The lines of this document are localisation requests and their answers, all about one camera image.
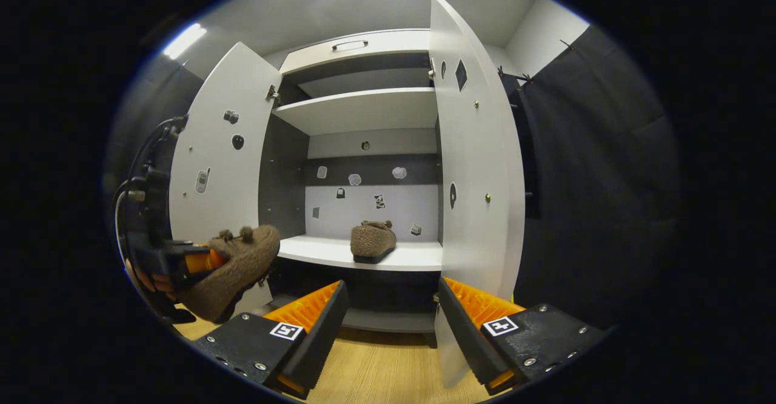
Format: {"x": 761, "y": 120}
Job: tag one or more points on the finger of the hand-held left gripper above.
{"x": 200, "y": 261}

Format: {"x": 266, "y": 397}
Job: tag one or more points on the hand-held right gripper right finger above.
{"x": 464, "y": 337}

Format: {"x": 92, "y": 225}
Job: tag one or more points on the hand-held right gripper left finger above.
{"x": 321, "y": 337}

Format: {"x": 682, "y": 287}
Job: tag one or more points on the brown fuzzy shoe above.
{"x": 236, "y": 276}
{"x": 371, "y": 243}

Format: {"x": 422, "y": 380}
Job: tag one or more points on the white shoe cabinet door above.
{"x": 242, "y": 198}
{"x": 479, "y": 240}

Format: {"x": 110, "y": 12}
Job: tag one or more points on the white shoe cabinet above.
{"x": 364, "y": 252}

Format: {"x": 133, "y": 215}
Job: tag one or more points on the ceiling light panel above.
{"x": 183, "y": 41}

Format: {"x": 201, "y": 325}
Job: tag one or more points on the black backdrop cloth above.
{"x": 594, "y": 179}

